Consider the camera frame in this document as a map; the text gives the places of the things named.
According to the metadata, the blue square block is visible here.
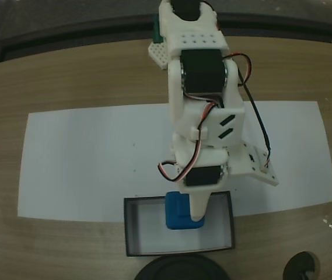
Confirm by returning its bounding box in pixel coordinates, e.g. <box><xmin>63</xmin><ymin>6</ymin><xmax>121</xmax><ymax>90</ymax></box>
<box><xmin>165</xmin><ymin>191</ymin><xmax>205</xmax><ymax>231</ymax></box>

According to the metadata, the brown box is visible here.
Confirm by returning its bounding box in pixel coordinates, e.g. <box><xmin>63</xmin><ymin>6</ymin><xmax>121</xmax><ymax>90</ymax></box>
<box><xmin>124</xmin><ymin>190</ymin><xmax>237</xmax><ymax>258</ymax></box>

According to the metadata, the black round object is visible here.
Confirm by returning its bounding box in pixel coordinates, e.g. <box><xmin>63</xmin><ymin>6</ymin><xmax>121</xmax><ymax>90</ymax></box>
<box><xmin>133</xmin><ymin>253</ymin><xmax>231</xmax><ymax>280</ymax></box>

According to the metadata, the white paper sheet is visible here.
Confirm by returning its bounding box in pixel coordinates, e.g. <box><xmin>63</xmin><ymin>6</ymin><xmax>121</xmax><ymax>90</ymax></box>
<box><xmin>226</xmin><ymin>100</ymin><xmax>332</xmax><ymax>218</ymax></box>
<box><xmin>18</xmin><ymin>104</ymin><xmax>174</xmax><ymax>224</ymax></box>

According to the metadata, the dark round object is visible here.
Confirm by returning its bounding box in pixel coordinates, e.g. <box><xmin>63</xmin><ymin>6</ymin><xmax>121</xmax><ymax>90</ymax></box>
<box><xmin>282</xmin><ymin>250</ymin><xmax>321</xmax><ymax>280</ymax></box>

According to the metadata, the green clamp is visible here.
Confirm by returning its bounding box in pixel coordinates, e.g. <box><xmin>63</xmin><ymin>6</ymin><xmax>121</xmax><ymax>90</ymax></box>
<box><xmin>152</xmin><ymin>14</ymin><xmax>165</xmax><ymax>44</ymax></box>

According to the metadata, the red black white servo cable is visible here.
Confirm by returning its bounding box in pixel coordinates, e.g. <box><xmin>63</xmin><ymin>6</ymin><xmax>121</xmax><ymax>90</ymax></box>
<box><xmin>157</xmin><ymin>100</ymin><xmax>218</xmax><ymax>183</ymax></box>

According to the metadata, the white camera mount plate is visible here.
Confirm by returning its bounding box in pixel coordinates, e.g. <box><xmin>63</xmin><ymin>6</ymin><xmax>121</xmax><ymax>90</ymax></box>
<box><xmin>229</xmin><ymin>139</ymin><xmax>280</xmax><ymax>187</ymax></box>

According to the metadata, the black camera cable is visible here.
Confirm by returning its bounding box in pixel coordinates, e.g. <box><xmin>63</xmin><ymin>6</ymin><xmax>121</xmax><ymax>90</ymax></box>
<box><xmin>237</xmin><ymin>69</ymin><xmax>273</xmax><ymax>170</ymax></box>

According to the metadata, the red servo wire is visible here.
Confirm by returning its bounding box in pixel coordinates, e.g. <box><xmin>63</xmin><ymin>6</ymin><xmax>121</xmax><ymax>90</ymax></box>
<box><xmin>223</xmin><ymin>52</ymin><xmax>252</xmax><ymax>87</ymax></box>

